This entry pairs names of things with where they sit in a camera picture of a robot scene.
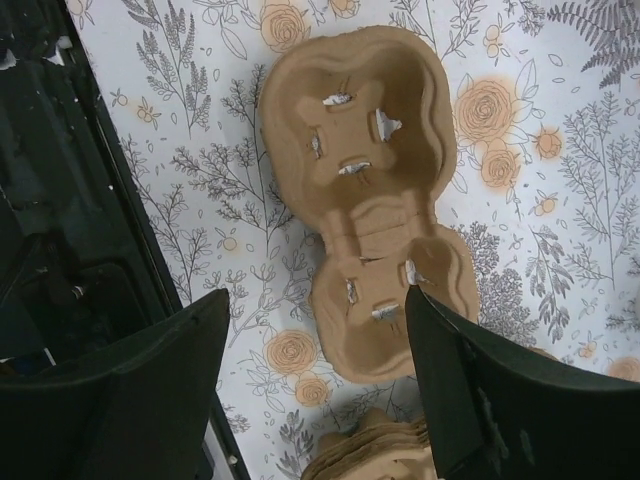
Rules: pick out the brown cardboard cup carrier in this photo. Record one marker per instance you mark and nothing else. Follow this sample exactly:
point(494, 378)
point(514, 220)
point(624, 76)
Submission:
point(370, 450)

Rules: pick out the single brown cup carrier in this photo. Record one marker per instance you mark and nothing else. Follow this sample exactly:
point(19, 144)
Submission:
point(360, 134)

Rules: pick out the floral table mat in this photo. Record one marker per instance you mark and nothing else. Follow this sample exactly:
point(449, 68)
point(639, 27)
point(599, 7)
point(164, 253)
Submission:
point(545, 190)

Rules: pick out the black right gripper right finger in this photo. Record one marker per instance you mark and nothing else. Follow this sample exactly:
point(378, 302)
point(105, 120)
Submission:
point(496, 410)

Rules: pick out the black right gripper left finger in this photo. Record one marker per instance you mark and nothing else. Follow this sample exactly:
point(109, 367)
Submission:
point(136, 409)

